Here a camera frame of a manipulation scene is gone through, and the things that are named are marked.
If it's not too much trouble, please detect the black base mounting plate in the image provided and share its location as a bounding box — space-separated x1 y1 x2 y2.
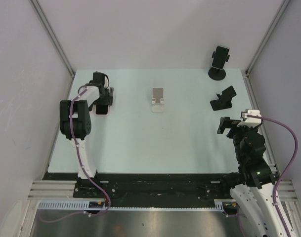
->
43 172 231 207

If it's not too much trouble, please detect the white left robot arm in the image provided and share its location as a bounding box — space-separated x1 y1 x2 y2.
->
59 71 114 179

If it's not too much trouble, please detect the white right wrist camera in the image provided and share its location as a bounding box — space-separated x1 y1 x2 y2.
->
237 109 262 127

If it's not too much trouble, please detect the black folding phone stand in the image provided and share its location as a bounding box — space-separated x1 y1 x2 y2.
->
210 85 237 111

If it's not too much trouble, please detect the pink cased smartphone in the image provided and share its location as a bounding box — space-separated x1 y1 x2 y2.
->
95 104 109 116
88 104 94 112

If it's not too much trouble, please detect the white slotted cable duct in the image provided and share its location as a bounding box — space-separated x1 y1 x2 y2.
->
38 200 237 212

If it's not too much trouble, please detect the silver folding phone stand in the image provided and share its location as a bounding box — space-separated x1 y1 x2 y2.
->
152 87 164 113

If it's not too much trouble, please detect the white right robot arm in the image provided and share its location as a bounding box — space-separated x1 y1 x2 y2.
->
217 117 297 237

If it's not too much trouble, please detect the black round base phone stand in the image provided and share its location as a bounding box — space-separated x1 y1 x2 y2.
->
208 49 231 81

